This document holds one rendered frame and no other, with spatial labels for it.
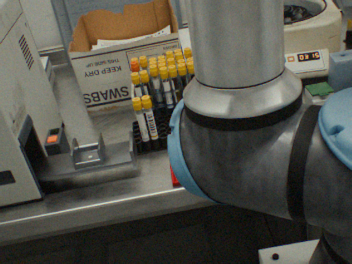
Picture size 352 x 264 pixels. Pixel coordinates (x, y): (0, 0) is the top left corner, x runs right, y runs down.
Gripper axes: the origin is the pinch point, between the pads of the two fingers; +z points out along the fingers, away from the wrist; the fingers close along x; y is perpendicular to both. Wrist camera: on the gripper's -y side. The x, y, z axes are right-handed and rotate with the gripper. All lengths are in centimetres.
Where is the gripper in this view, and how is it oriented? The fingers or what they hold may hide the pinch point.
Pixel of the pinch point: (348, 11)
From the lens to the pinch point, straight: 91.5
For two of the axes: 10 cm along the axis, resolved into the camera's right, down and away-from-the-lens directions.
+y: 4.2, 4.0, -8.2
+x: 8.9, -3.7, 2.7
